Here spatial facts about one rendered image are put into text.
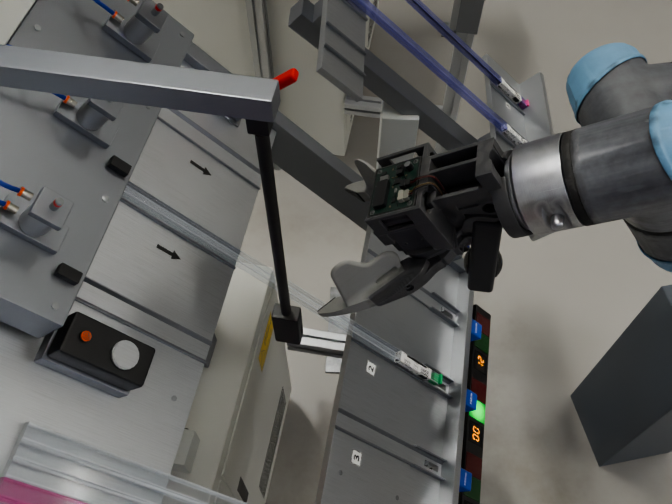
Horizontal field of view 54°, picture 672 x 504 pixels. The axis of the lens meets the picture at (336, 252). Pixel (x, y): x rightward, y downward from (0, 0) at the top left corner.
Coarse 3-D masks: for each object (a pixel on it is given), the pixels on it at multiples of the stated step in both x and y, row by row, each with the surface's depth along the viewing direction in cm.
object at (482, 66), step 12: (408, 0) 101; (420, 12) 102; (432, 12) 104; (432, 24) 104; (444, 24) 105; (444, 36) 106; (456, 36) 107; (468, 48) 109; (480, 60) 110; (492, 72) 112
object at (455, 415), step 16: (464, 272) 99; (464, 288) 97; (464, 304) 96; (464, 320) 94; (464, 336) 93; (464, 352) 91; (464, 368) 90; (464, 384) 89; (448, 400) 89; (464, 400) 88; (448, 416) 87; (464, 416) 87; (448, 432) 86; (448, 448) 85; (448, 464) 83; (448, 480) 82; (448, 496) 81
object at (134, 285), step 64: (192, 128) 72; (192, 192) 69; (256, 192) 75; (128, 256) 62; (192, 256) 67; (128, 320) 60; (192, 320) 65; (0, 384) 51; (64, 384) 54; (192, 384) 62; (0, 448) 50; (128, 448) 56
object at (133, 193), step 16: (128, 192) 62; (144, 192) 64; (144, 208) 64; (160, 208) 64; (176, 224) 65; (192, 224) 66; (208, 240) 67; (224, 240) 69; (224, 256) 69; (240, 256) 70; (256, 272) 71; (272, 272) 72; (288, 288) 73; (304, 304) 75; (320, 304) 76; (336, 320) 77; (352, 320) 79; (352, 336) 79; (368, 336) 80; (384, 352) 82; (400, 352) 83; (432, 384) 87
